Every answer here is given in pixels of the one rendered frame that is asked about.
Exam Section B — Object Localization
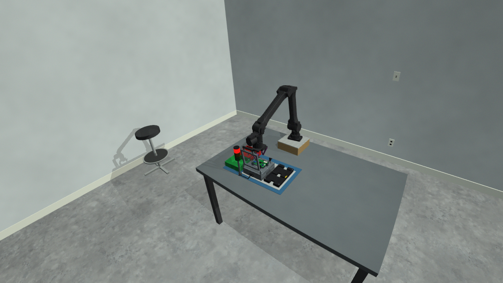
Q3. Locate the green circuit board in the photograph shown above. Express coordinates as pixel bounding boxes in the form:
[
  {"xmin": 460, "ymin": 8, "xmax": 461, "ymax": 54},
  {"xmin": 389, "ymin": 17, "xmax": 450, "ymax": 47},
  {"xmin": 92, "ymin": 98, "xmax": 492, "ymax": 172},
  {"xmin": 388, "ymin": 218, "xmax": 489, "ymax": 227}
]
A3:
[{"xmin": 259, "ymin": 159, "xmax": 268, "ymax": 167}]

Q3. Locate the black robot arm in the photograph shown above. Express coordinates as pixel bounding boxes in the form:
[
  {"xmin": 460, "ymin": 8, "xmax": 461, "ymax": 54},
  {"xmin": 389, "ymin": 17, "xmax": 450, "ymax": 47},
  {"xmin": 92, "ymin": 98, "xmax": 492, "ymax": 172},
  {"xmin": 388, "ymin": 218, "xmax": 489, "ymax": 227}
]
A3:
[{"xmin": 246, "ymin": 85, "xmax": 303, "ymax": 148}]

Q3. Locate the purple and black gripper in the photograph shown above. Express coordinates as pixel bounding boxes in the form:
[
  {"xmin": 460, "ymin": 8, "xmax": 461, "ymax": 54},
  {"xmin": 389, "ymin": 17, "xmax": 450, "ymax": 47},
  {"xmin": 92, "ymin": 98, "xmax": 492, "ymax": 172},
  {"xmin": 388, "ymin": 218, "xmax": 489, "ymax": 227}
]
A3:
[{"xmin": 252, "ymin": 142, "xmax": 268, "ymax": 156}]

